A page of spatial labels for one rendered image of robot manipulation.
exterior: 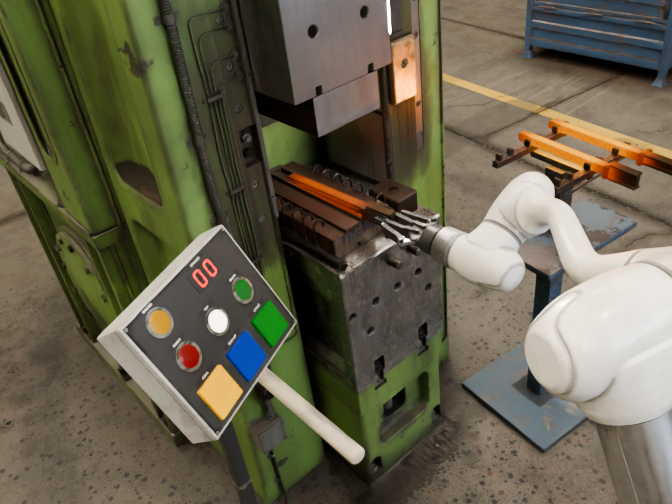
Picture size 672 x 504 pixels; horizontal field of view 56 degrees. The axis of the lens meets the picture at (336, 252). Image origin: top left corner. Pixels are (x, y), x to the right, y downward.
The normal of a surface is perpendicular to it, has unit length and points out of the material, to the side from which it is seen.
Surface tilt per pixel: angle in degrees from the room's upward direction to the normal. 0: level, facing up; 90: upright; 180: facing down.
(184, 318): 60
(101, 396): 0
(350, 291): 90
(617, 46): 90
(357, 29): 90
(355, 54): 90
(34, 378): 0
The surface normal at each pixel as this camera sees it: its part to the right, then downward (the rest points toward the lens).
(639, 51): -0.76, 0.44
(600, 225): -0.11, -0.81
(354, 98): 0.66, 0.37
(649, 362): 0.30, 0.10
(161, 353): 0.73, -0.28
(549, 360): -0.93, 0.24
